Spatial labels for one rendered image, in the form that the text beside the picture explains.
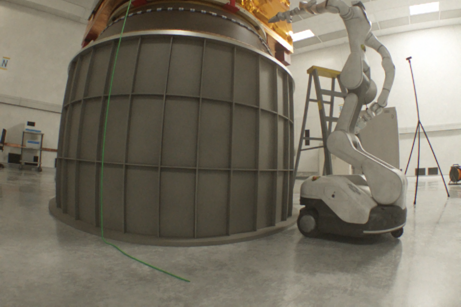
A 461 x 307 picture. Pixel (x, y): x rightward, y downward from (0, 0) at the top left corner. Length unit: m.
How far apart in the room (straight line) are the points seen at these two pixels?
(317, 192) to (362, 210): 0.28
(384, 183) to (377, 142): 3.30
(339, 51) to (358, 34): 8.24
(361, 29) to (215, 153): 1.23
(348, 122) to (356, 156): 0.23
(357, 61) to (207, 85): 0.92
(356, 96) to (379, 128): 3.16
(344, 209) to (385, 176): 0.29
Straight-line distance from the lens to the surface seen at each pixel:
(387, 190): 1.35
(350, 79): 1.52
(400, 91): 8.96
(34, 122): 6.11
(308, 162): 9.24
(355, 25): 1.70
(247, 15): 2.10
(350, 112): 1.52
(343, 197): 1.27
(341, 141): 1.46
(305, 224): 1.43
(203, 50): 1.39
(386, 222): 1.29
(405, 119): 8.73
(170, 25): 1.57
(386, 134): 4.63
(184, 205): 1.27
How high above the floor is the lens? 0.41
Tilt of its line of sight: 8 degrees up
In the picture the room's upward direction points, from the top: 2 degrees clockwise
